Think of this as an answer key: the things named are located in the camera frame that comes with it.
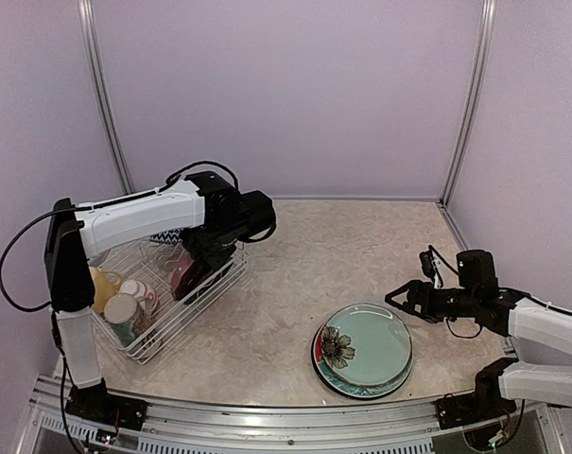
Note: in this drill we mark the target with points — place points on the white red patterned cup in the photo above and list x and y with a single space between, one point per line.
144 293

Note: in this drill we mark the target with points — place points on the left aluminium frame post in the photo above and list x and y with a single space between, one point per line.
91 43

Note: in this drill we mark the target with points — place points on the dark patterned plate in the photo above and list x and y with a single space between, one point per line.
205 284

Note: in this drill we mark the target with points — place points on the black rimmed plate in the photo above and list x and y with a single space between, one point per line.
361 395

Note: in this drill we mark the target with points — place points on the floral green mug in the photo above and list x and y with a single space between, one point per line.
126 317

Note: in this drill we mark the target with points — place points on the white wire dish rack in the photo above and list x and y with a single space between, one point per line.
153 263

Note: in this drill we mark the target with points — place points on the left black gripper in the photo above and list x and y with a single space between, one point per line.
215 260

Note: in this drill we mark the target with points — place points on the right aluminium frame post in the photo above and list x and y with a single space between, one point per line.
484 38

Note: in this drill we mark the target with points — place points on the light green flower plate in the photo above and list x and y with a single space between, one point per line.
367 346

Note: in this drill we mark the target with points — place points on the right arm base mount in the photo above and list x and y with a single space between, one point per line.
483 403

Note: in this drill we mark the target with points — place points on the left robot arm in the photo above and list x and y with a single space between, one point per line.
212 214

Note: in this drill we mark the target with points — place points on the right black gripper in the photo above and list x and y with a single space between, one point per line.
417 288

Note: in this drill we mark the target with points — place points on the aluminium frame post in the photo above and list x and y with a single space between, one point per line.
91 43
484 38

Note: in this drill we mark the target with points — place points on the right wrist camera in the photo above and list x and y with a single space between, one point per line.
430 264

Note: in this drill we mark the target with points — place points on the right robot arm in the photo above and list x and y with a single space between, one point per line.
507 312

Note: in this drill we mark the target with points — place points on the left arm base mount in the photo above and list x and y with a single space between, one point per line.
98 405

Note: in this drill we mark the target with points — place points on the blue white patterned bowl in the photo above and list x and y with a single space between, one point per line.
170 237

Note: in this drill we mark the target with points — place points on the yellow ceramic mug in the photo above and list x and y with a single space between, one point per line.
107 283

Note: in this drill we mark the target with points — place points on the front aluminium rail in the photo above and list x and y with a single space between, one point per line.
177 426

